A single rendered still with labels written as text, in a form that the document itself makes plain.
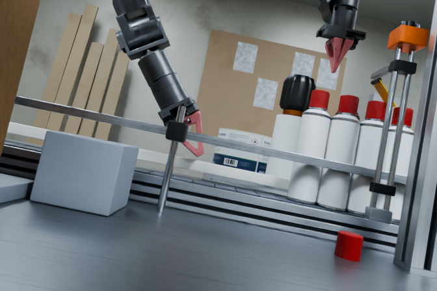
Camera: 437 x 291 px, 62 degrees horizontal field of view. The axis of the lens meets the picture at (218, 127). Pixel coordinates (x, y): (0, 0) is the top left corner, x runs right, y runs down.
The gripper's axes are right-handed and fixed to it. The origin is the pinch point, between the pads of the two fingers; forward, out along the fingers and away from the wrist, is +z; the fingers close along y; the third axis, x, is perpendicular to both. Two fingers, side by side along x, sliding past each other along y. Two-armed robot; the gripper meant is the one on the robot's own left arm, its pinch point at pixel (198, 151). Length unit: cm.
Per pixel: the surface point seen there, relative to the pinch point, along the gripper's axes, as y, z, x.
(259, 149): -6.0, 4.2, -9.4
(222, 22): 304, -107, -76
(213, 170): 1.6, 4.5, -0.8
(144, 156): 1.8, -3.8, 9.5
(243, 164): 46.7, 10.0, -9.8
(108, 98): 274, -81, 58
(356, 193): -4.4, 18.9, -21.2
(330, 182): -4.6, 15.0, -18.0
